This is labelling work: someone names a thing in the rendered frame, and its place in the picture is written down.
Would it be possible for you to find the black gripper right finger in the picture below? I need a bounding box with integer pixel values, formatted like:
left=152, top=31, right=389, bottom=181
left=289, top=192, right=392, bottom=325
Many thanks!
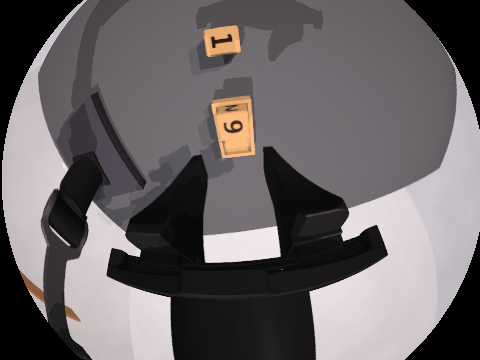
left=263, top=146, right=349, bottom=261

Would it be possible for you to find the tan cube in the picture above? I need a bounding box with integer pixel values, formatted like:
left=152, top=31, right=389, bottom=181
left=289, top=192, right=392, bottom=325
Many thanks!
left=216, top=103, right=250, bottom=141
left=203, top=26, right=241, bottom=57

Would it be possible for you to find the tan rectangular tray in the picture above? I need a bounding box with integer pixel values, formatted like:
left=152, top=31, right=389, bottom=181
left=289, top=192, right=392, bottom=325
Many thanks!
left=211, top=96, right=255, bottom=158

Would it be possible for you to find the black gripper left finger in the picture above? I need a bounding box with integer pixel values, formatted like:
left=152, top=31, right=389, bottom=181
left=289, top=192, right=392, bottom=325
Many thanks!
left=125, top=155, right=208, bottom=268

